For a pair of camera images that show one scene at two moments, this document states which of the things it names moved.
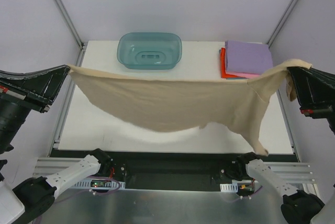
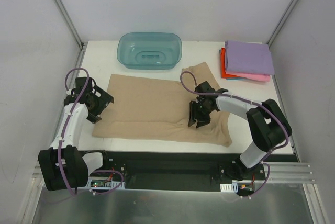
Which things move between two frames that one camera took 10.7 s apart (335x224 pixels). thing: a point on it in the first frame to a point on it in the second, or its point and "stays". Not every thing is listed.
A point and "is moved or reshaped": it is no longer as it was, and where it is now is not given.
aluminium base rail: (299, 171) stays
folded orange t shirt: (223, 71) stays
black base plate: (150, 170) stays
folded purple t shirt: (247, 57) stays
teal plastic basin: (149, 51) stays
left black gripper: (23, 98) to (101, 102)
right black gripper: (316, 110) to (198, 110)
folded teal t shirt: (240, 78) stays
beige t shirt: (151, 102) is moved or reshaped
